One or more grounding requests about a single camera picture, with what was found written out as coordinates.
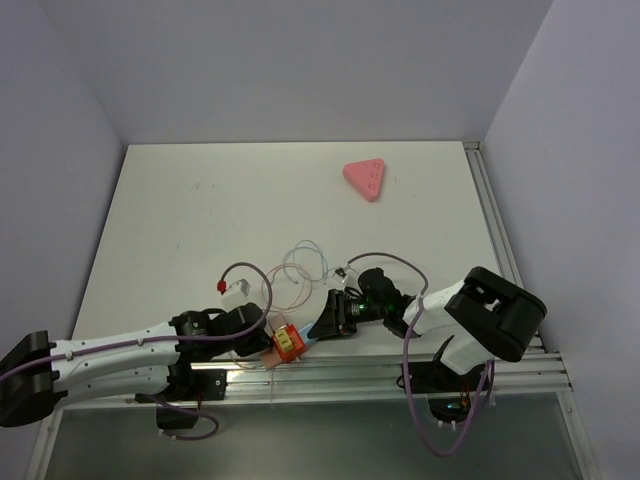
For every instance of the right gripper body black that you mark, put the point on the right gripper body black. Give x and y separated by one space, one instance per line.
359 310

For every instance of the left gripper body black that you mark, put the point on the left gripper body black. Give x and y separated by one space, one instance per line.
251 345

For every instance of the blue plug adapter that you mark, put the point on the blue plug adapter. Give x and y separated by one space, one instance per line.
304 333

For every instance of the pink charger block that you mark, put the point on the pink charger block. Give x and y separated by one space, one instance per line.
277 322

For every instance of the red cube socket adapter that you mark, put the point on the red cube socket adapter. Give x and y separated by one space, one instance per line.
299 349

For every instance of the yellow plug adapter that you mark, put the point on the yellow plug adapter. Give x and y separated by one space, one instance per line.
283 341

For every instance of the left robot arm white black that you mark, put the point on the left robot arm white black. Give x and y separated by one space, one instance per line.
39 375

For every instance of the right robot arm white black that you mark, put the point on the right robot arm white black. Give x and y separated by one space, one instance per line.
481 317

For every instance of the pink triangular power strip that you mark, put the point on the pink triangular power strip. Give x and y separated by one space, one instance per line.
366 177

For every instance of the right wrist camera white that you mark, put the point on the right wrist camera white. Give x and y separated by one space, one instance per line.
342 274

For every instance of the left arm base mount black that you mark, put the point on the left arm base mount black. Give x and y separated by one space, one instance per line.
179 405

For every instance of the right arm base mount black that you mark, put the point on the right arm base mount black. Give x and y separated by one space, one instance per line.
434 378

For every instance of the aluminium right side rail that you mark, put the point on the aluminium right side rail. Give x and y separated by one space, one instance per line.
500 242

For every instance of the aluminium rail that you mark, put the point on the aluminium rail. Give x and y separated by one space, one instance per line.
500 242
313 381

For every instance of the aluminium front rail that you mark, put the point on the aluminium front rail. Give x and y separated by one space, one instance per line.
313 381

